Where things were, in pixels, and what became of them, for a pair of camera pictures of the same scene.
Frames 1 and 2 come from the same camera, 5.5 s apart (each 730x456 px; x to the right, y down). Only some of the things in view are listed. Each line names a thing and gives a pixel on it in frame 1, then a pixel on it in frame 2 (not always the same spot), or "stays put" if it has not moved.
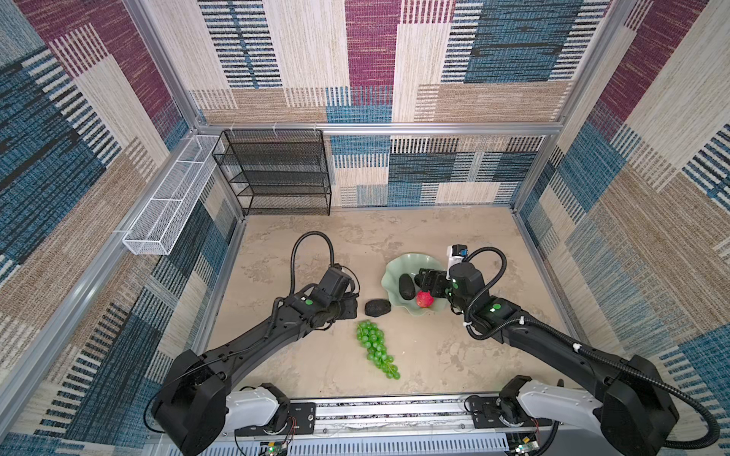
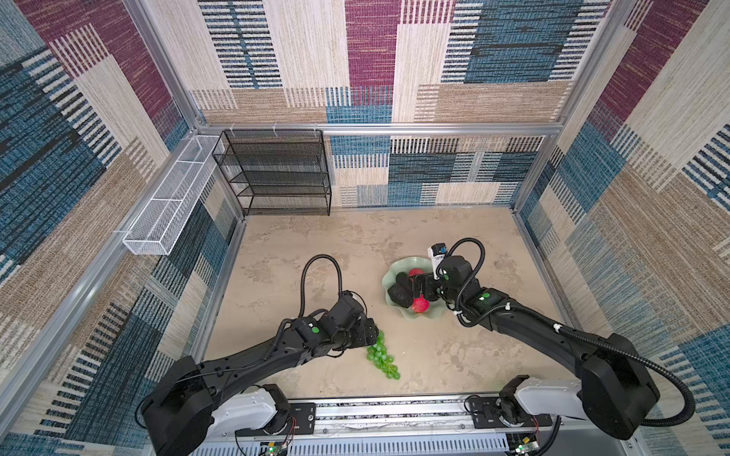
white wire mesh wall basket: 159,228 stays put
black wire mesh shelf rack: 277,172 stays put
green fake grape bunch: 372,337 stays put
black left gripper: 350,299 to 361,337
